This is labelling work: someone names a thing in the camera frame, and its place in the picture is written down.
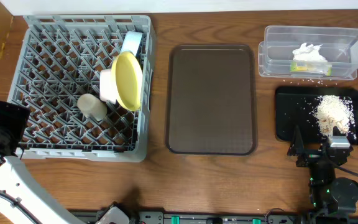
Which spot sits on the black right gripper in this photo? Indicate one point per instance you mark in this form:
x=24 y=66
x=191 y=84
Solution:
x=295 y=152

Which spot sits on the white napkin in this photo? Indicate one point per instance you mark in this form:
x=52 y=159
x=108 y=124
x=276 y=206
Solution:
x=308 y=53

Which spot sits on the yellow plate with crumbs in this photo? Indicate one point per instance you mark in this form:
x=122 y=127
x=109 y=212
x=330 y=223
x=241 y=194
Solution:
x=126 y=77

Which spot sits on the light blue bowl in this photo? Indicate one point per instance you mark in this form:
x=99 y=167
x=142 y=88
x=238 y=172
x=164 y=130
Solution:
x=132 y=42

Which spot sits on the cream white cup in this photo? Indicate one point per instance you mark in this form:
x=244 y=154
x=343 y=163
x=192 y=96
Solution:
x=90 y=105

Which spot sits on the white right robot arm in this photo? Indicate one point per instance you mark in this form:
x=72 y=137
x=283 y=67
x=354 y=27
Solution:
x=330 y=195

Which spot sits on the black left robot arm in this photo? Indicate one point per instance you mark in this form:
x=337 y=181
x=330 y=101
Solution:
x=22 y=199

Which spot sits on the grey dishwasher rack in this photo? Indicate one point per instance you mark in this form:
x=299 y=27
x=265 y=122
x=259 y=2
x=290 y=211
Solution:
x=61 y=59

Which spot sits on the black tray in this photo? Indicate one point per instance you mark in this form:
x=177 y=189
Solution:
x=295 y=106

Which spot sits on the pile of rice scraps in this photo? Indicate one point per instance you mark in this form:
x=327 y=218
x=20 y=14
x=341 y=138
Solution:
x=334 y=112

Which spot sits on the dark brown serving tray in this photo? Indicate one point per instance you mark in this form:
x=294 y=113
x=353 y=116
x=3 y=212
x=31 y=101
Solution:
x=211 y=108

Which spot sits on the clear plastic bin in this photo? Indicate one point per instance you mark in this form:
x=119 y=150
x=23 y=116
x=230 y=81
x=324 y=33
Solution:
x=339 y=46

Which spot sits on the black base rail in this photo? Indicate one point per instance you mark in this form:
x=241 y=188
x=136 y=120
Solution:
x=152 y=217

